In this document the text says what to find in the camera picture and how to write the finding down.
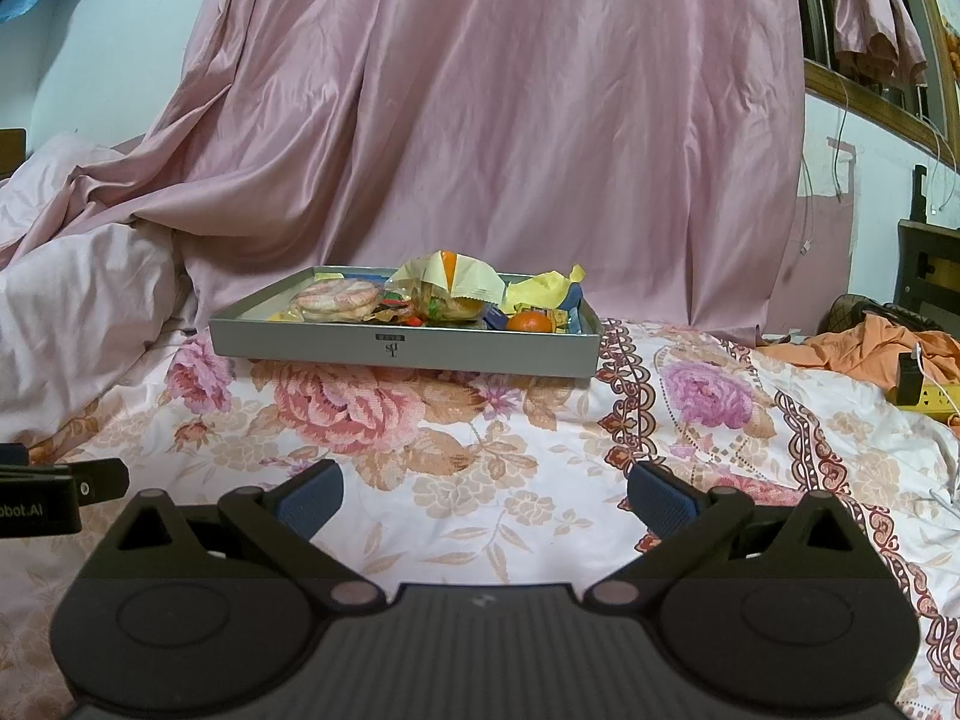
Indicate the pink satin cloth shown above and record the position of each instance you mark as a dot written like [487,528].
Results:
[487,127]

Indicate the wooden headboard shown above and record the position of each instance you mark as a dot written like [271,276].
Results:
[11,154]

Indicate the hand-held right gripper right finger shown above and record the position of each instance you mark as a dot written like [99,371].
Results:
[660,502]

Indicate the yellow-labelled round pastry packet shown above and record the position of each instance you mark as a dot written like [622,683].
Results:
[334,298]

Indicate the wooden window frame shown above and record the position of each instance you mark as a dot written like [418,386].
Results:
[862,94]

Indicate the yellow power strip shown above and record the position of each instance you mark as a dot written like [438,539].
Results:
[937,396]

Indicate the grey shallow box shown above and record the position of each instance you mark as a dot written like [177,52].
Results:
[405,349]

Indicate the black plug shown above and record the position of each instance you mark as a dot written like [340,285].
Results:
[910,379]

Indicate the dark wooden chair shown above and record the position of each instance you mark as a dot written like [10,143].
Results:
[930,262]

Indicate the yellow and blue snack bag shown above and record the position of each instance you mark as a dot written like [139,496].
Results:
[540,289]

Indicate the brown patterned bag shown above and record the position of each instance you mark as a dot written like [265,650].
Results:
[855,309]

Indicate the small orange tangerine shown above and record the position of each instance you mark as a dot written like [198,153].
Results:
[529,322]

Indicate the cream and orange snack packet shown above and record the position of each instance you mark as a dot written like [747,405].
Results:
[472,277]

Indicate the pale pink duvet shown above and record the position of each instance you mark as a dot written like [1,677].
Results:
[75,292]

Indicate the floral bedsheet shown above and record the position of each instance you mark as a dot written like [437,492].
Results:
[487,465]

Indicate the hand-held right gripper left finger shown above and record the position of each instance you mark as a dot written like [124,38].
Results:
[309,499]

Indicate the pink satin window curtain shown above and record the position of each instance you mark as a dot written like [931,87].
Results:
[870,7]

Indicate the clear wrapped pastry packet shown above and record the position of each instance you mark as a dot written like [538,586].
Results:
[457,309]

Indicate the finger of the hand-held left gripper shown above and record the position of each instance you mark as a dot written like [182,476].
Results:
[101,484]
[13,454]

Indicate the orange cloth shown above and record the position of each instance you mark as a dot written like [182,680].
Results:
[862,352]

